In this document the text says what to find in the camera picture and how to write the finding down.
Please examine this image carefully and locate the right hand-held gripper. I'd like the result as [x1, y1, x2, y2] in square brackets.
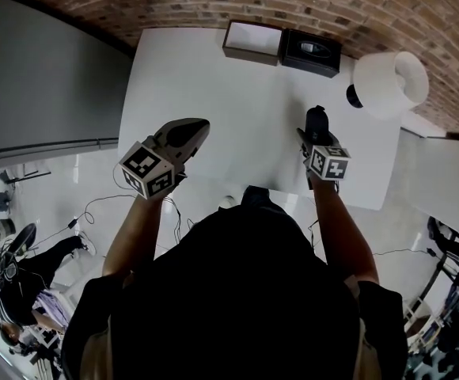
[295, 127, 351, 189]

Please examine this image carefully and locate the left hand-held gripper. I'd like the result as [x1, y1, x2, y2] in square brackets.
[118, 117, 211, 201]

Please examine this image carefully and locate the person's left forearm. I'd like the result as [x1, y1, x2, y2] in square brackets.
[101, 194, 168, 279]

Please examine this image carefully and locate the person's right forearm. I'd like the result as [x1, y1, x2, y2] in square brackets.
[311, 178, 380, 284]

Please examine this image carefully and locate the person's dark trouser leg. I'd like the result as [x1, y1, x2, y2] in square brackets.
[239, 184, 272, 213]

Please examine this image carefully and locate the white table lamp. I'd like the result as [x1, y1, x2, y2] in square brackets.
[346, 50, 431, 121]

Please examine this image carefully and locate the black box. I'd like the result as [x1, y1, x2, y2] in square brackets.
[279, 28, 343, 79]

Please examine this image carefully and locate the brown box with white inside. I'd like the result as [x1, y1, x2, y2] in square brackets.
[222, 20, 284, 67]

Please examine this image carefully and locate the grey refrigerator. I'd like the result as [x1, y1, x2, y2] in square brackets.
[0, 0, 135, 165]

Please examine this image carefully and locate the person's black shirt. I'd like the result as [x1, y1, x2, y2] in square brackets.
[61, 203, 408, 380]

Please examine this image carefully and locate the purple cloth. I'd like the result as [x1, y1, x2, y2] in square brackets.
[35, 289, 70, 332]

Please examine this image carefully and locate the thin black floor cable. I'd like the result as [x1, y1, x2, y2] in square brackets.
[371, 246, 438, 258]

